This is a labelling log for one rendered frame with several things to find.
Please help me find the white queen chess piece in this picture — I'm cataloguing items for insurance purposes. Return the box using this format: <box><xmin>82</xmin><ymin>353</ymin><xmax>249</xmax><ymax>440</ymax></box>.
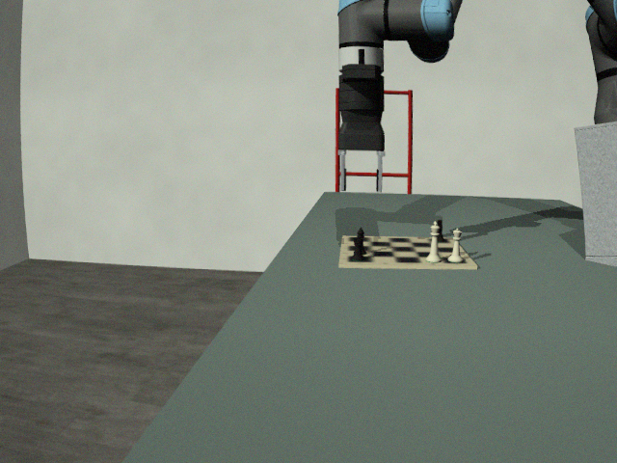
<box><xmin>448</xmin><ymin>229</ymin><xmax>463</xmax><ymax>262</ymax></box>

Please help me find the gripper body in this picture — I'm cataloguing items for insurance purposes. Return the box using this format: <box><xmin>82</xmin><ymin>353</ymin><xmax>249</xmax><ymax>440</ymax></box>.
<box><xmin>338</xmin><ymin>46</ymin><xmax>385</xmax><ymax>150</ymax></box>

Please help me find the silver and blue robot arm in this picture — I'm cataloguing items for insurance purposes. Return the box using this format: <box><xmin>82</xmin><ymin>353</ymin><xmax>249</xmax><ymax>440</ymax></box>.
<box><xmin>337</xmin><ymin>0</ymin><xmax>617</xmax><ymax>124</ymax></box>

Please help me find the black and cream chessboard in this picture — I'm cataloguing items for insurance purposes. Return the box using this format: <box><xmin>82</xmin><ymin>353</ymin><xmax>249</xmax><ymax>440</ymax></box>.
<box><xmin>338</xmin><ymin>235</ymin><xmax>477</xmax><ymax>269</ymax></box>

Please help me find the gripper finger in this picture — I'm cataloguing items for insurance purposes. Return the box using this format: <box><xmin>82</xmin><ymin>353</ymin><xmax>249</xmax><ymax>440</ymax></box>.
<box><xmin>338</xmin><ymin>150</ymin><xmax>346</xmax><ymax>191</ymax></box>
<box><xmin>376</xmin><ymin>150</ymin><xmax>385</xmax><ymax>192</ymax></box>

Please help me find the white chess king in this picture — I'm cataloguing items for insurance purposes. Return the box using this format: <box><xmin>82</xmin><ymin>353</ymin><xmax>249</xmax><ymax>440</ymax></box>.
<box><xmin>426</xmin><ymin>221</ymin><xmax>442</xmax><ymax>262</ymax></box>

